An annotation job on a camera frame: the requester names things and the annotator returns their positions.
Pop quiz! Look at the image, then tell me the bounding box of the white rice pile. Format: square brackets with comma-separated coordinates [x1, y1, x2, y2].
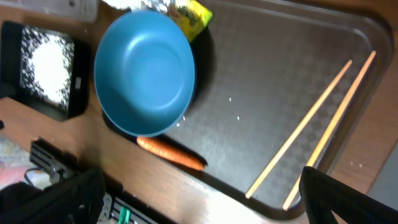
[20, 26, 75, 111]

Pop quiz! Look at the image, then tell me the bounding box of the black waste tray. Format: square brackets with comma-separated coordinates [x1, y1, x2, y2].
[1, 21, 91, 121]

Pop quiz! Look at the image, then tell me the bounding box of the dark blue plate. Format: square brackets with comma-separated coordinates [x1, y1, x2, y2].
[94, 10, 196, 137]

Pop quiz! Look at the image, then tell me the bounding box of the crumpled foil wrapper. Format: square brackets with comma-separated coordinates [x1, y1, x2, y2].
[141, 0, 214, 44]

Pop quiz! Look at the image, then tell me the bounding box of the orange carrot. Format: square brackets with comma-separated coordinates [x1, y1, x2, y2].
[136, 136, 205, 170]

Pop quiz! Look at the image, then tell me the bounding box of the grey dishwasher rack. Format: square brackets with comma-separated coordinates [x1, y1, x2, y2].
[368, 148, 397, 210]

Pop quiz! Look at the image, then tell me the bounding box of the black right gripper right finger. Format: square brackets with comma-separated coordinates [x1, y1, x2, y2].
[299, 166, 397, 224]

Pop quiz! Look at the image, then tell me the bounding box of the dark brown serving tray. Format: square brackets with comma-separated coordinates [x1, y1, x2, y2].
[102, 0, 395, 221]

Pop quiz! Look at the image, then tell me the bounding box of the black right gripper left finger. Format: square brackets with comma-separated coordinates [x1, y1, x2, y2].
[1, 169, 106, 223]

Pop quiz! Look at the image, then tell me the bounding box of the wooden chopstick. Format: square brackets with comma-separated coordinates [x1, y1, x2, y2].
[282, 50, 377, 212]
[245, 59, 353, 199]

